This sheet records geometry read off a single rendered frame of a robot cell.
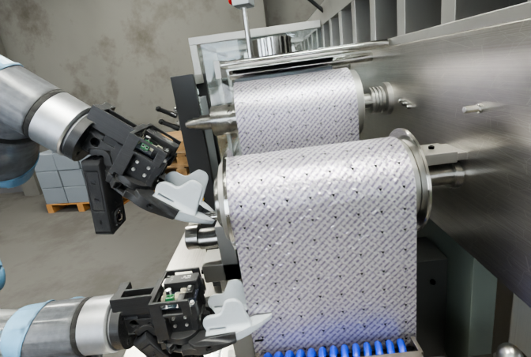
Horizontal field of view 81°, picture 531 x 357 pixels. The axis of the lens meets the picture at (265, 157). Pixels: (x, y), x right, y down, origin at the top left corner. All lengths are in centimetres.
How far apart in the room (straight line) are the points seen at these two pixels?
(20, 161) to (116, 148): 16
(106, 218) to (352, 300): 36
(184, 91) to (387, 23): 48
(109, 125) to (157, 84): 425
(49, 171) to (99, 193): 431
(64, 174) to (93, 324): 417
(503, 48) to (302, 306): 39
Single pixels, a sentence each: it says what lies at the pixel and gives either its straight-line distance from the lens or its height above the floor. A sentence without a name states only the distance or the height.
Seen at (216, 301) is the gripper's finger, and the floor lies 111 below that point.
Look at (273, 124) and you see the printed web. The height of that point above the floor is 132.
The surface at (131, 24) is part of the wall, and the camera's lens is 485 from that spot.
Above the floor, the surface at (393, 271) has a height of 114.
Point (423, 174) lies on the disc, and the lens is 43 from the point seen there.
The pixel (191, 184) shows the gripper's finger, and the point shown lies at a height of 129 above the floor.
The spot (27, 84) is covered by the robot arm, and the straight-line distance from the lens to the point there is 48.
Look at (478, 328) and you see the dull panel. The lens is 62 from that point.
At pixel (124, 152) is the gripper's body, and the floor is 135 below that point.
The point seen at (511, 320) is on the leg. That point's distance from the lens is 83.
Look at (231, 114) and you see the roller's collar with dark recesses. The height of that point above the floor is 135.
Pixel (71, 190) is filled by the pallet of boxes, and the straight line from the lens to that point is 466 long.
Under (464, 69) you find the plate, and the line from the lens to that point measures 48.
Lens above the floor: 142
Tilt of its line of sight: 16 degrees down
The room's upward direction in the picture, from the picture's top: 8 degrees counter-clockwise
